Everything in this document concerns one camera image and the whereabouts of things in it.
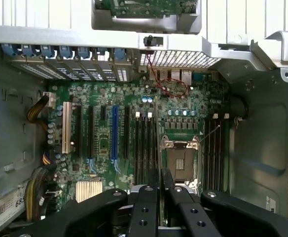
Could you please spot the metal CPU socket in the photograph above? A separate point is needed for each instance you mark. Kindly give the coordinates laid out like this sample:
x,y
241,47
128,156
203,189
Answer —
x,y
181,163

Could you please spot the black round case speaker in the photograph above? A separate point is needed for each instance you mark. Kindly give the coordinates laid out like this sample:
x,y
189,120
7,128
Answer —
x,y
237,108

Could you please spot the blue expansion slot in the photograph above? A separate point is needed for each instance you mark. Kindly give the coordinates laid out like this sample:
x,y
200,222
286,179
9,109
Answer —
x,y
114,133

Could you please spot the green circuit board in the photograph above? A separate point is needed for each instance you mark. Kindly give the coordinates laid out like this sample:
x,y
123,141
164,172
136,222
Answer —
x,y
146,7

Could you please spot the white barcode label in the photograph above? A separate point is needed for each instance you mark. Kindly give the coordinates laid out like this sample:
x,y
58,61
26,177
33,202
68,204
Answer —
x,y
9,205

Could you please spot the thin metal locking lever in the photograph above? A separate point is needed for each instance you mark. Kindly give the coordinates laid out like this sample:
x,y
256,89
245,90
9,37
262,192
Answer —
x,y
210,133

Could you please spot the white expansion slot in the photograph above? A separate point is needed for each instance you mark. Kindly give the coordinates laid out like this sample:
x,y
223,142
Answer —
x,y
66,128

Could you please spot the finned chipset heat sink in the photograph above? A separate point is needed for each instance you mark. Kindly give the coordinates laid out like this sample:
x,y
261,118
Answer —
x,y
88,192

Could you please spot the silver rear port block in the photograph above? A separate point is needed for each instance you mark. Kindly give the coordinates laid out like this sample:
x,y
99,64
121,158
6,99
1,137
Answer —
x,y
176,74

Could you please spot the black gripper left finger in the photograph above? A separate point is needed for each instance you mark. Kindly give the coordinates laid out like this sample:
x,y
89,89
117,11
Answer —
x,y
144,212

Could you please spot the white power connector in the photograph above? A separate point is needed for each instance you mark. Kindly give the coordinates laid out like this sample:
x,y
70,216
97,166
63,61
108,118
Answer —
x,y
50,99

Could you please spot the short black expansion slot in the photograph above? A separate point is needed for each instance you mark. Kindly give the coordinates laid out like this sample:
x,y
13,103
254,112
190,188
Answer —
x,y
103,113

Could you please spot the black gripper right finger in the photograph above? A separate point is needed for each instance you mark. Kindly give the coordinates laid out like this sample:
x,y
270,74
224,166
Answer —
x,y
195,217

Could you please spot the black RAM slot white latch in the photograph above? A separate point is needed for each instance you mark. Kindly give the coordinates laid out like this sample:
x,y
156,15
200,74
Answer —
x,y
150,148
218,153
137,148
207,153

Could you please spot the long black expansion slot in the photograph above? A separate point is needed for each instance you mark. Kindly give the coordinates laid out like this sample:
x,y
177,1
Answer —
x,y
126,133
78,133
91,133

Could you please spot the green motherboard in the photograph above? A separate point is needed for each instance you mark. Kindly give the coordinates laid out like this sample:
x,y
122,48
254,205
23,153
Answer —
x,y
104,98

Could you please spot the blue card retention clip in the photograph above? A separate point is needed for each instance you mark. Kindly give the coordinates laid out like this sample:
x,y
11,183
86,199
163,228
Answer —
x,y
47,51
10,50
83,52
119,53
65,52
28,51

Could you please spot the black intrusion switch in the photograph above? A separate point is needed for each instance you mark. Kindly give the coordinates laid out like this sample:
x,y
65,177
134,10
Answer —
x,y
149,40

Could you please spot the silver open PC case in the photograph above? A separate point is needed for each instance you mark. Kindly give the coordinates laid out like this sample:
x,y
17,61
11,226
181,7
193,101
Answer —
x,y
183,42

